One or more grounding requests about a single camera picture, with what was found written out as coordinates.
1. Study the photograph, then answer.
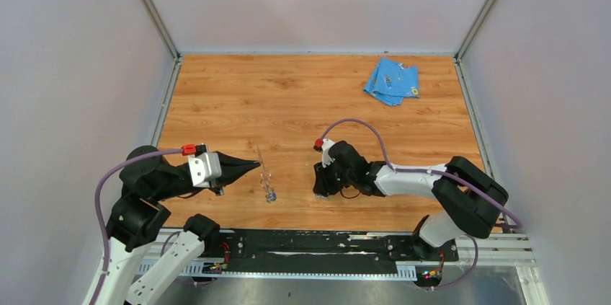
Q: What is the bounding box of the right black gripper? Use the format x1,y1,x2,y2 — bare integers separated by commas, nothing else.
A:
313,156,356,197

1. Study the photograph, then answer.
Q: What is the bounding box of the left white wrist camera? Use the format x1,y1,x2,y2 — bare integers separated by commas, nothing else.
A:
187,152,208,188

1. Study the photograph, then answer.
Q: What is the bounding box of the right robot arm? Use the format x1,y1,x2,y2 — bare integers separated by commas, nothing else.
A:
313,139,509,260

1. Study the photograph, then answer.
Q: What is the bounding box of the white slotted cable duct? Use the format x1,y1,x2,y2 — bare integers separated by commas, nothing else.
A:
117,262,418,280

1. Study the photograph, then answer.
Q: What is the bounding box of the key with blue tag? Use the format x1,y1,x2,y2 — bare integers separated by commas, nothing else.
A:
266,193,277,203

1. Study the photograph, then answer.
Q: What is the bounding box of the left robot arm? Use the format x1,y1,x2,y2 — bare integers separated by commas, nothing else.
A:
83,144,262,304

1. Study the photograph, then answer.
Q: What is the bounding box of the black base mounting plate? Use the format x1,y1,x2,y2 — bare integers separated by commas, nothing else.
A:
201,229,458,275

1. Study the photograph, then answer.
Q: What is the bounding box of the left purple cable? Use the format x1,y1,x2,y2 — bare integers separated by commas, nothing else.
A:
88,144,197,305

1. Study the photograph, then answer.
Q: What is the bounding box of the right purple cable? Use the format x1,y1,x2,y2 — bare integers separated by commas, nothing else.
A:
313,118,522,292

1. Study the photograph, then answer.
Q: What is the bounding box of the folded blue cloth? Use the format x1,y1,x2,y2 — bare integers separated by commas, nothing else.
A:
363,58,421,106

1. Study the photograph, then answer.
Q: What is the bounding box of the purple cable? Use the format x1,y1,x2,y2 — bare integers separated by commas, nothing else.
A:
88,144,197,305
313,118,522,292

